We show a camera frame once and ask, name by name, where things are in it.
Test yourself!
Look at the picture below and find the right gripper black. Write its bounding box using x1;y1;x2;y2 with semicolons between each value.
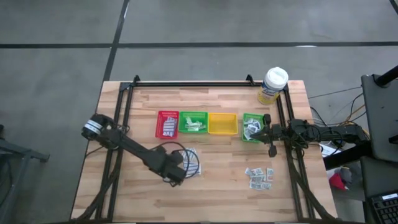
250;113;285;158

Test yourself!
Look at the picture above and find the green plastic basket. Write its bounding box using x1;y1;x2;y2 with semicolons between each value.
241;113;266;144
178;111;209;134

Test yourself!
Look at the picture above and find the yellow plastic basket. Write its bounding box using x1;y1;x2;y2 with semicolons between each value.
207;112;239;136

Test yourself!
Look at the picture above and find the red plastic basket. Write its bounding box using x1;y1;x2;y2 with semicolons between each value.
155;110;180;140

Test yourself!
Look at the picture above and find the Lysol wipes canister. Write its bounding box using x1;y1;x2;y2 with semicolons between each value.
257;67;289;106

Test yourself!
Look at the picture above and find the white paper sheet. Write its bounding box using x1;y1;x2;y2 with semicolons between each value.
319;143;343;159

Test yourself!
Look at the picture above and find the black slanted bar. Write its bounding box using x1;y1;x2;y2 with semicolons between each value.
323;144;374;171

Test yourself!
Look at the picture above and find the red cloth object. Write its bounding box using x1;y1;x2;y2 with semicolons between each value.
328;172;346;191

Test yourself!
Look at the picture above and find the grey cloth object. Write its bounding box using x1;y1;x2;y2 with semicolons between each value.
340;167;354;184

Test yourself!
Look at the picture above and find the dark desk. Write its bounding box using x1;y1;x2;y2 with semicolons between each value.
359;155;398;224

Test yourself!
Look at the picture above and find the black pole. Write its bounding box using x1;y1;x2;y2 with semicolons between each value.
374;64;398;88

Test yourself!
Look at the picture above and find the black keyboard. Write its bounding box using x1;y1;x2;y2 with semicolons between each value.
371;192;398;224

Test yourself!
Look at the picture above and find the grey metal stand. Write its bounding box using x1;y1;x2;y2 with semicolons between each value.
0;123;50;224

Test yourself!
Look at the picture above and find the thin black floor cable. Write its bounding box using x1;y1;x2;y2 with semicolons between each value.
307;86;364;100

